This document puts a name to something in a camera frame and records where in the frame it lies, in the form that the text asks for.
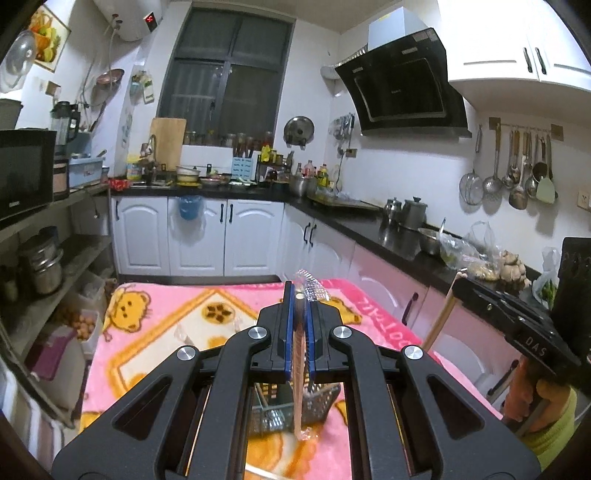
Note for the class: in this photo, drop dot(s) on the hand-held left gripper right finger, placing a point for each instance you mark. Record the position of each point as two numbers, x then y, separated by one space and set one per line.
308 341

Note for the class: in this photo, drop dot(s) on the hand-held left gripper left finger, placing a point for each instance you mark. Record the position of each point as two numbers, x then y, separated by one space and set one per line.
288 323

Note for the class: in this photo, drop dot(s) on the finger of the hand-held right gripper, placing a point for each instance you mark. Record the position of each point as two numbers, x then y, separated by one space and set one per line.
489 302

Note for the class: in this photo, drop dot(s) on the wooden chopstick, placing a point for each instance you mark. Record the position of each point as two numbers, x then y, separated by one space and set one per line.
438 318

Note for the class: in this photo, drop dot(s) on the dark green perforated utensil basket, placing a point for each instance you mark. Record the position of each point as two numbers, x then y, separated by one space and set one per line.
323 401

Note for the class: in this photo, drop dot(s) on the plastic-wrapped wooden chopsticks pair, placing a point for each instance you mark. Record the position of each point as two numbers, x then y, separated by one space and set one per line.
300 406

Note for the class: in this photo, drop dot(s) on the bag of green vegetables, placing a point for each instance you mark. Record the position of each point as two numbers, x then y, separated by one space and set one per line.
547 288

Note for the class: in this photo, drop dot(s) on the ginger roots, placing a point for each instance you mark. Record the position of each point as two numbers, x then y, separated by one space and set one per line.
512 272

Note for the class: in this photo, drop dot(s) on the clear plastic bag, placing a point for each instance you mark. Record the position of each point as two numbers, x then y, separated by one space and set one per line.
480 240

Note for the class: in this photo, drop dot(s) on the steel bowl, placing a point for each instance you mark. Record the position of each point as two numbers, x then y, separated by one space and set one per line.
429 242

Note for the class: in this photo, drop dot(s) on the hanging metal ladle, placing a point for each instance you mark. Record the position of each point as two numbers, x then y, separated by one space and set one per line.
518 198

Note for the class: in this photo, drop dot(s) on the hanging metal strainer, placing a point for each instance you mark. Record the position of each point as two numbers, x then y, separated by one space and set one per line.
471 189

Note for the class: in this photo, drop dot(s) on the large steel kettle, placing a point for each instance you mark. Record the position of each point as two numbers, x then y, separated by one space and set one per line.
414 214

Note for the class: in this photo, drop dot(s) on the green spatula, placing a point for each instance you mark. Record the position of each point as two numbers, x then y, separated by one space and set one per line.
546 191

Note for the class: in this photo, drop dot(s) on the pink printed blanket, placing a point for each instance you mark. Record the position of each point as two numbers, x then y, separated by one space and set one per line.
161 332

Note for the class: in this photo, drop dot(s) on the small steel kettle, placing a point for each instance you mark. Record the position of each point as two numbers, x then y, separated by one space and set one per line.
392 211

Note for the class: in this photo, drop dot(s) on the steel stock pot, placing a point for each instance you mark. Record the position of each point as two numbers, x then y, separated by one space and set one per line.
300 187

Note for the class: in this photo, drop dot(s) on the blue plastic bag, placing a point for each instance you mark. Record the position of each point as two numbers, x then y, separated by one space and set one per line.
190 207

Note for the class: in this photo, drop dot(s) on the blue knife block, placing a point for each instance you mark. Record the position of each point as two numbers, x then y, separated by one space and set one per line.
244 170

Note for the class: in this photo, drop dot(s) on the steel pot lid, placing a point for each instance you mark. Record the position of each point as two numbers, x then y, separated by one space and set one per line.
299 133

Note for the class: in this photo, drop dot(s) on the box of eggs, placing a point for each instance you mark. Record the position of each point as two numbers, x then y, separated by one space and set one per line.
81 325

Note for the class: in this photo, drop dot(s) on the wooden cutting board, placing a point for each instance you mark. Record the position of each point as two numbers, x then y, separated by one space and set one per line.
168 143

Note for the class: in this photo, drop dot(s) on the yellow container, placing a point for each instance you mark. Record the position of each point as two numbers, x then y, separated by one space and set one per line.
134 170

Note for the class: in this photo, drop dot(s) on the black range hood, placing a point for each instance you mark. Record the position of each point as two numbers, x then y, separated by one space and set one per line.
406 87

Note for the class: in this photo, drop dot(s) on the purple plastic box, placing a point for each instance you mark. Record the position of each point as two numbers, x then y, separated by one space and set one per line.
51 350

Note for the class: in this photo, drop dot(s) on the metal shelf rack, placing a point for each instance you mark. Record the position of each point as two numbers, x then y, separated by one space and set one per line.
83 191

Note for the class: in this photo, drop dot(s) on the stacked steel pots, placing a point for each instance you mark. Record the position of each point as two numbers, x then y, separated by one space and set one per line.
44 272

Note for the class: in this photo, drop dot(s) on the dark kitchen window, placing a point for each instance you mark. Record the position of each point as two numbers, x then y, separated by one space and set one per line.
226 78

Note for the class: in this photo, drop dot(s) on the light blue plastic box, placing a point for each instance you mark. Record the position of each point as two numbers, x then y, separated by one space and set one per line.
85 173

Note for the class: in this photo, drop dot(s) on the white upper cabinet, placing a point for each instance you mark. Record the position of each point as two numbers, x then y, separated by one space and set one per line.
498 41

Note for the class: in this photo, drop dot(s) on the white plastic drawer tower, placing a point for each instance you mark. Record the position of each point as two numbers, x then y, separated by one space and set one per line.
32 415

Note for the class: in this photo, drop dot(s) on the black blender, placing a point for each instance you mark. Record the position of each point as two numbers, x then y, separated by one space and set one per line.
64 122

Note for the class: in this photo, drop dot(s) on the copper pan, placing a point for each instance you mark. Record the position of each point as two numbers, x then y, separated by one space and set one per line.
110 78

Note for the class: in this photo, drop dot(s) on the black microwave oven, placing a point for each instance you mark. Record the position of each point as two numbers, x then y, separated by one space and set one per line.
23 175

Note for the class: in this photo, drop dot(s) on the white water heater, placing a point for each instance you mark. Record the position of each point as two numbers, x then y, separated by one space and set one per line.
124 18

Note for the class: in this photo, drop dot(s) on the glass pot lid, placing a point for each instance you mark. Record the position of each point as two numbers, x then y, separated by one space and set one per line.
18 60

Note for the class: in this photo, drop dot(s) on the wall socket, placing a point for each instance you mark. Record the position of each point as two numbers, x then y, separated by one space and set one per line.
585 198

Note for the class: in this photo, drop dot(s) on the wall utensil rail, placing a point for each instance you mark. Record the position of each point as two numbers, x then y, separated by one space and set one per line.
526 127

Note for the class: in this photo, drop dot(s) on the fruit wall poster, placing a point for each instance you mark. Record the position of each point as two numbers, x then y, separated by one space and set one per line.
46 37

